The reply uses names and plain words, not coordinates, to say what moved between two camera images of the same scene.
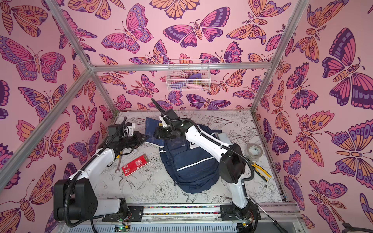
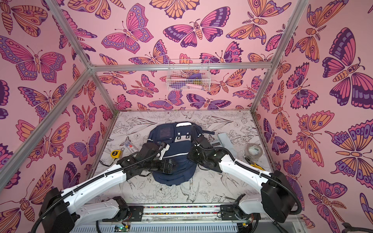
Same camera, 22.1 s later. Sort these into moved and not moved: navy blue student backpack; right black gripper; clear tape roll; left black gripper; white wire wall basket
Moved: navy blue student backpack; right black gripper; left black gripper
Not moved: white wire wall basket; clear tape roll
